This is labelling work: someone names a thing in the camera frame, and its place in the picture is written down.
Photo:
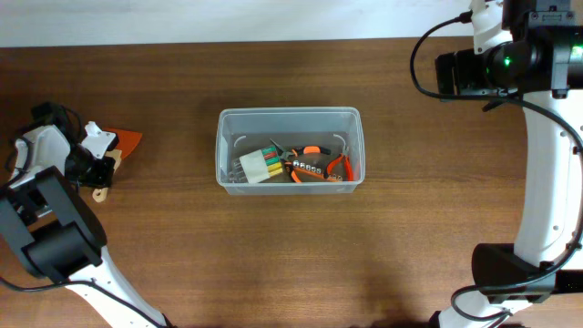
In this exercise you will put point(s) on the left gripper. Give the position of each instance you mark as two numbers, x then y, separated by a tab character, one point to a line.
103	177

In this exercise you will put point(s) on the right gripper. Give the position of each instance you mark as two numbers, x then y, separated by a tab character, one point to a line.
462	62

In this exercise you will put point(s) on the orange scraper wooden handle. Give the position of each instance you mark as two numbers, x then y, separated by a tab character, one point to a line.
127	143

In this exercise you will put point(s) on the small red cutter pliers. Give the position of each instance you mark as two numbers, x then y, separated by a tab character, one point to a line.
343	160

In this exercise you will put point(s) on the screwdriver set clear case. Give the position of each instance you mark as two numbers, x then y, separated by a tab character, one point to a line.
256	167

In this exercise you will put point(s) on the orange socket bit rail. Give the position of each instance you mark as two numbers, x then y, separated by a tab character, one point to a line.
297	168

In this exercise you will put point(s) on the clear plastic container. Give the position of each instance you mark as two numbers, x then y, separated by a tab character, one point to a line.
243	130

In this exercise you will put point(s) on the long nose pliers orange black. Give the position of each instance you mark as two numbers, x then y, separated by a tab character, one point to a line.
288	155

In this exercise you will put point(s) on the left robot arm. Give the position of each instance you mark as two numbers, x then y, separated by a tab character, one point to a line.
51	230

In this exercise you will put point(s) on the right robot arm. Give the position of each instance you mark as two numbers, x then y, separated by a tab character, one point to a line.
529	54

